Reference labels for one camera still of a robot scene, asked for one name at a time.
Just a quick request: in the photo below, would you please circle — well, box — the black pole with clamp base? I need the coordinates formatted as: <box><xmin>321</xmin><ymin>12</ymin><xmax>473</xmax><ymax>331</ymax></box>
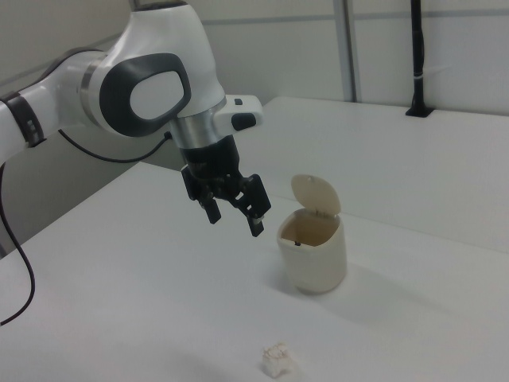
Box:
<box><xmin>405</xmin><ymin>0</ymin><xmax>434</xmax><ymax>119</ymax></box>

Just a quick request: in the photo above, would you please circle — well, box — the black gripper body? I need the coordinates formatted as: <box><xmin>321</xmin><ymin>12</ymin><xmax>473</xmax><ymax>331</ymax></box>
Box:
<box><xmin>177</xmin><ymin>134</ymin><xmax>244</xmax><ymax>188</ymax></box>

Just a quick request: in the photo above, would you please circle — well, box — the crumpled white paper trash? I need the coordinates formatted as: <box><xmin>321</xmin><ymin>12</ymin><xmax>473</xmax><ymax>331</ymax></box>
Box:
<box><xmin>260</xmin><ymin>340</ymin><xmax>293</xmax><ymax>377</ymax></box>

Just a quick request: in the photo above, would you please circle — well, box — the small cream bin with lid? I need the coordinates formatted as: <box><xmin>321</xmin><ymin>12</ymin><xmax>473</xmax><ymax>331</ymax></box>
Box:
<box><xmin>277</xmin><ymin>173</ymin><xmax>348</xmax><ymax>296</ymax></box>

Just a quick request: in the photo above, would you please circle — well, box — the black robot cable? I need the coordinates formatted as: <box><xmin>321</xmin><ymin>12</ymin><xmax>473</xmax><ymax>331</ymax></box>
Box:
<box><xmin>0</xmin><ymin>129</ymin><xmax>174</xmax><ymax>326</ymax></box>

